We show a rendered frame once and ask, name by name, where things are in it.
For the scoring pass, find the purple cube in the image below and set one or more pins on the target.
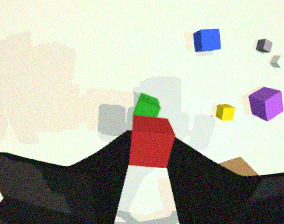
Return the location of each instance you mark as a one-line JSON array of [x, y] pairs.
[[266, 103]]

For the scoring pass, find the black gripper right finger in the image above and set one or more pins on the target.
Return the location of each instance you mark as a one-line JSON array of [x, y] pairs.
[[206, 193]]

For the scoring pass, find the red block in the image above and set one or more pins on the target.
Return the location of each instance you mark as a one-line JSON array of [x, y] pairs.
[[151, 143]]

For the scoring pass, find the blue block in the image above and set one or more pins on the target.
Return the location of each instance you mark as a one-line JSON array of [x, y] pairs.
[[206, 40]]

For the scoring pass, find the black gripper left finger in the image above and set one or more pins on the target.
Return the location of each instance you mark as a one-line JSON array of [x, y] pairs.
[[90, 188]]

